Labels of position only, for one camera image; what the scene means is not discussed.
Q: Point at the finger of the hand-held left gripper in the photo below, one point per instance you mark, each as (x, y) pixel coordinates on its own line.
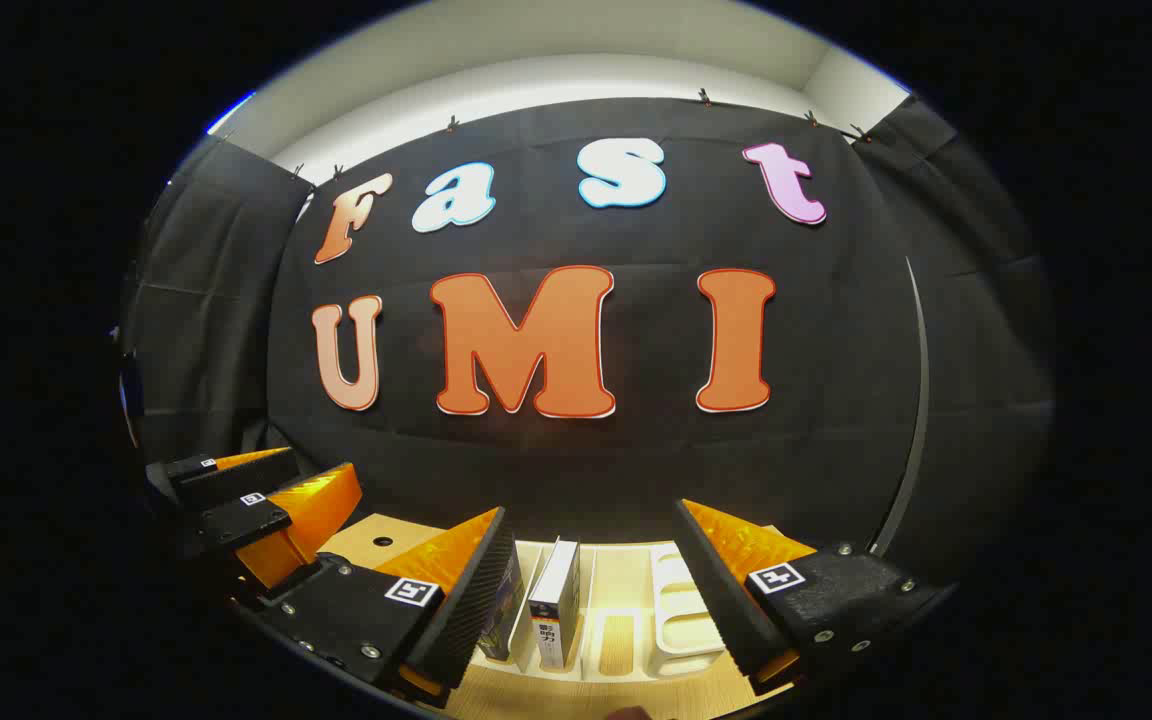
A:
(236, 525)
(226, 482)

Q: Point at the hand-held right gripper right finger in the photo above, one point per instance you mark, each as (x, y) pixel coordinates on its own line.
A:
(726, 590)

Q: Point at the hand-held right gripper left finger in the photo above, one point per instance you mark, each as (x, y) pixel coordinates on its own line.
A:
(456, 610)

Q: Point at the blue cover book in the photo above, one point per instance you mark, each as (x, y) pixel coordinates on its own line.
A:
(504, 620)

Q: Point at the white plastic bookshelf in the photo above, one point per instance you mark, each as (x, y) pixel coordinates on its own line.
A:
(676, 610)

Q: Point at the white spine book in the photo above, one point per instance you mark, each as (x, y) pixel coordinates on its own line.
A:
(556, 600)

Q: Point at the grey curved pole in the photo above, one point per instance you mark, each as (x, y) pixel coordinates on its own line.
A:
(920, 400)

